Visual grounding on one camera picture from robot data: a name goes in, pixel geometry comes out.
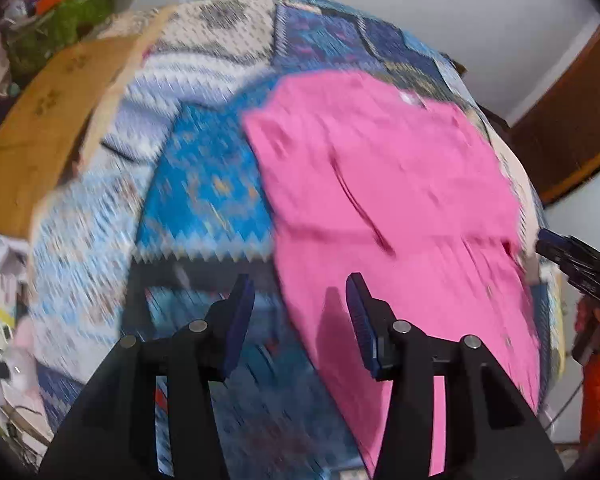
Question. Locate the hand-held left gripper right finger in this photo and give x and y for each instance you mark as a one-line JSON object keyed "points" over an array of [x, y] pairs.
{"points": [[361, 315]]}

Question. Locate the brown wooden door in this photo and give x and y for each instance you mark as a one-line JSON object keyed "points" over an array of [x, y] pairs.
{"points": [[565, 120]]}

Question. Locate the green bag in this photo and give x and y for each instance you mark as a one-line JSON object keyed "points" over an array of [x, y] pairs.
{"points": [[55, 25]]}

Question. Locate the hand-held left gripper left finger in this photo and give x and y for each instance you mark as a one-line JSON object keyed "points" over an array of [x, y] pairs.
{"points": [[239, 317]]}

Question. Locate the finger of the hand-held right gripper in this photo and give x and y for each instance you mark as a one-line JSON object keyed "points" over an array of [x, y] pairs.
{"points": [[570, 252]]}

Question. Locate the pink shirt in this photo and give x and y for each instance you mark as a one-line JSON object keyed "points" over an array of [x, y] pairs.
{"points": [[395, 185]]}

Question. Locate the blue patterned blanket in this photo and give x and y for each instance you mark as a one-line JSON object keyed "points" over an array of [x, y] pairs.
{"points": [[205, 195]]}

